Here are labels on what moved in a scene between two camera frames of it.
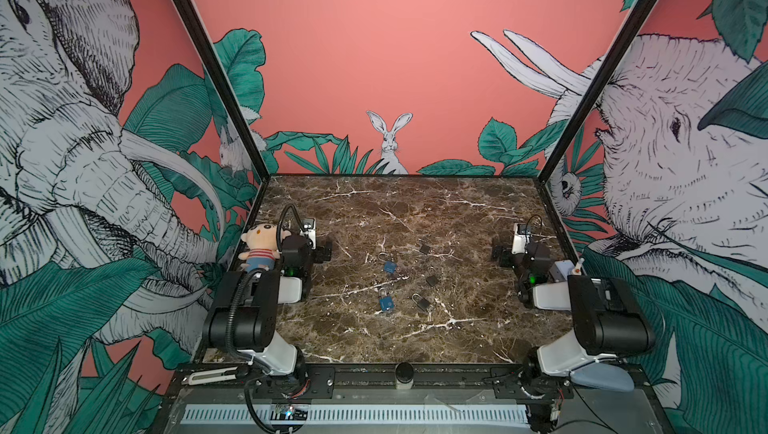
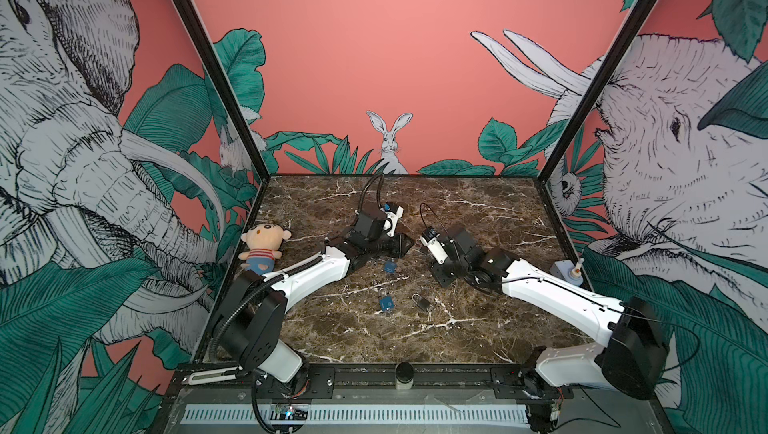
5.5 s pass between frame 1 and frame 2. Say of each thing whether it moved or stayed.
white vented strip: stayed
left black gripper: moved
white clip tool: stayed
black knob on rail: stayed
